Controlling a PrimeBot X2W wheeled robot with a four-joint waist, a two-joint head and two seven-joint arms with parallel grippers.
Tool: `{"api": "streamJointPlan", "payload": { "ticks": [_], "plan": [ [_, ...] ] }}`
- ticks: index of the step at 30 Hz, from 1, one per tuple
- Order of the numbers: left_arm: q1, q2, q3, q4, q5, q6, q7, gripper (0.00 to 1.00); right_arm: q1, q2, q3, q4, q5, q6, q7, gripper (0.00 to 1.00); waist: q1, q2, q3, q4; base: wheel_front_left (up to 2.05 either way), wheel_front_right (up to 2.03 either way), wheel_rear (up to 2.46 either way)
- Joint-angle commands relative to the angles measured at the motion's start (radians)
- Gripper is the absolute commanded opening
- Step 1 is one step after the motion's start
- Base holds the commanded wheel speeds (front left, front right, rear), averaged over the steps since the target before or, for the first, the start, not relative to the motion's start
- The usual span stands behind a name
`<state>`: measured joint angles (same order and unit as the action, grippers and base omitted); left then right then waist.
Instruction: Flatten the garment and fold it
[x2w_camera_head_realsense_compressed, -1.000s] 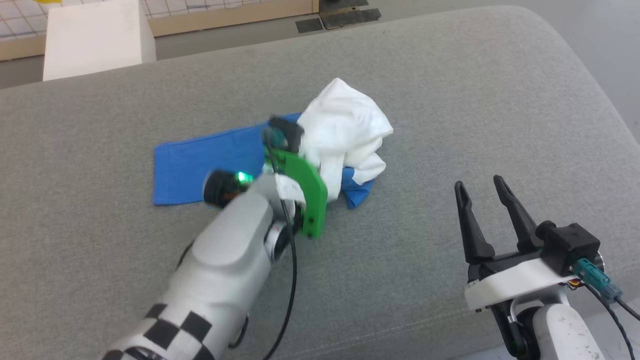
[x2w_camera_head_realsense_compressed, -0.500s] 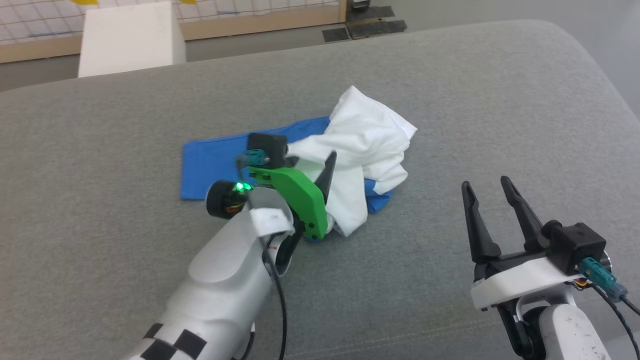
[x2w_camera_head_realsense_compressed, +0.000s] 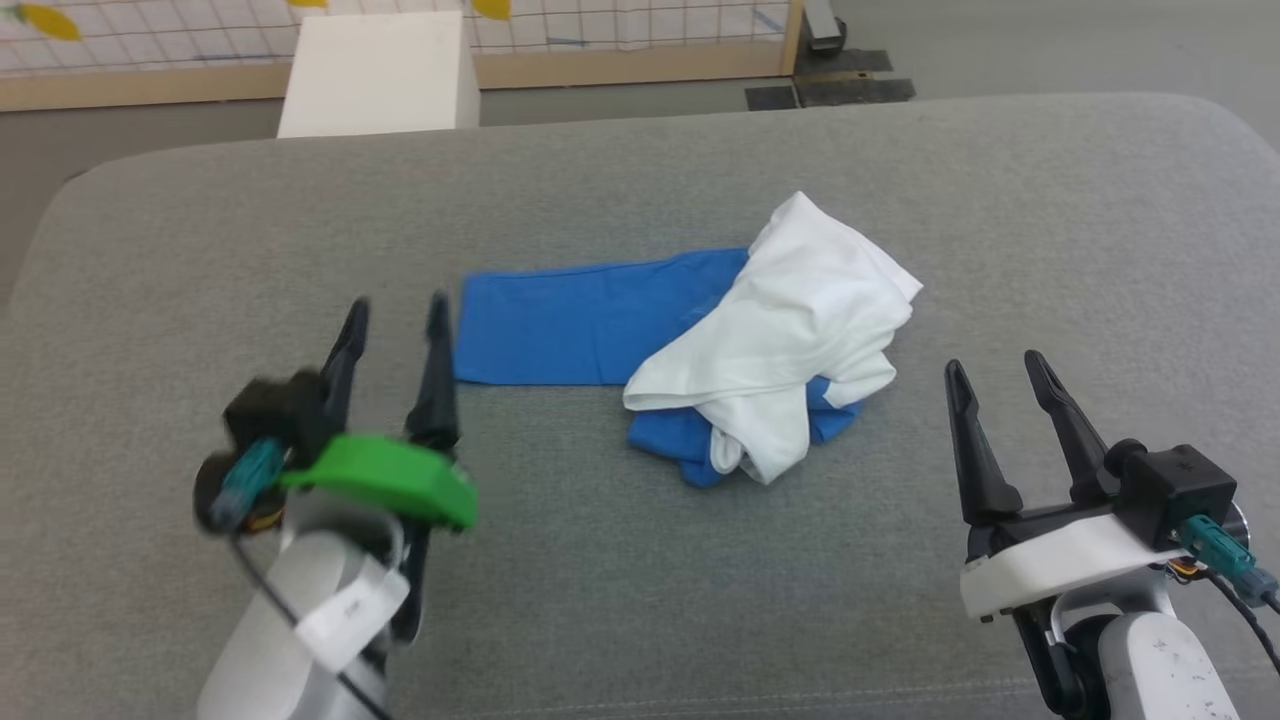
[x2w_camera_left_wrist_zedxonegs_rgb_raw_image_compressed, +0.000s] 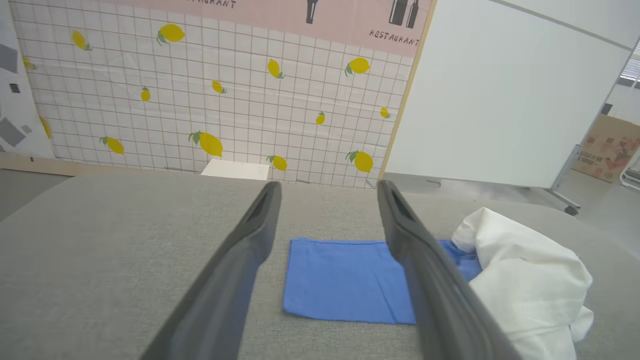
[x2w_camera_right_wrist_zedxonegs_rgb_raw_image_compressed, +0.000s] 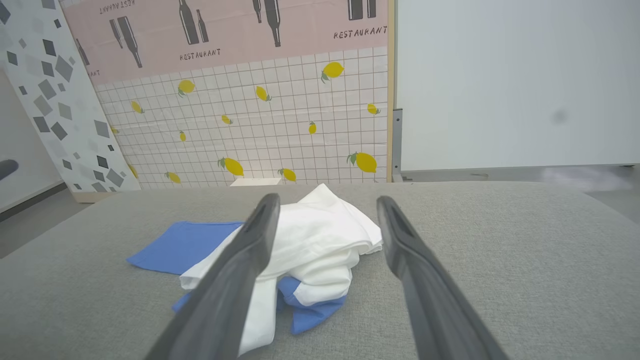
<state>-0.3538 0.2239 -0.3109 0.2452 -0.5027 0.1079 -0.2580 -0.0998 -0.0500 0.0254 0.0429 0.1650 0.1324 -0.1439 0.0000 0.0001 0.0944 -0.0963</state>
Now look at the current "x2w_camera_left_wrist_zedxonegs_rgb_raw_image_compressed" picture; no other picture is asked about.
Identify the grey metal board stand leg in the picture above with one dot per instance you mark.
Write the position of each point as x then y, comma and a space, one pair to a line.
562, 185

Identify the white panel with grey shapes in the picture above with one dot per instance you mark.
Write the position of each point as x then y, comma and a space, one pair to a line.
20, 100

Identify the white partition board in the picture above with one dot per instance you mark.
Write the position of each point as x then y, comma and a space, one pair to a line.
500, 100

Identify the white metal frame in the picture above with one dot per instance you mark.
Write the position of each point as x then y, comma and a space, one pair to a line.
631, 175

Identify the lemon print tile partition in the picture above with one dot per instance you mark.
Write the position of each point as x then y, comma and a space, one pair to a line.
250, 110

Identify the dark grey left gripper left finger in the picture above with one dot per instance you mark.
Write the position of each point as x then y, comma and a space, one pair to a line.
225, 280

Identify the white box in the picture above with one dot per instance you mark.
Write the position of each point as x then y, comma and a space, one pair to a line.
235, 170

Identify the white and blue t-shirt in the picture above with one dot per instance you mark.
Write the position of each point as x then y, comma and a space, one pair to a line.
525, 280

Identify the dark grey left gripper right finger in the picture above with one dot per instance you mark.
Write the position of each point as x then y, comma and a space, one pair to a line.
435, 300

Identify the brown cardboard box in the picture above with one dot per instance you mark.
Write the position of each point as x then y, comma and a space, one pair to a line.
607, 147

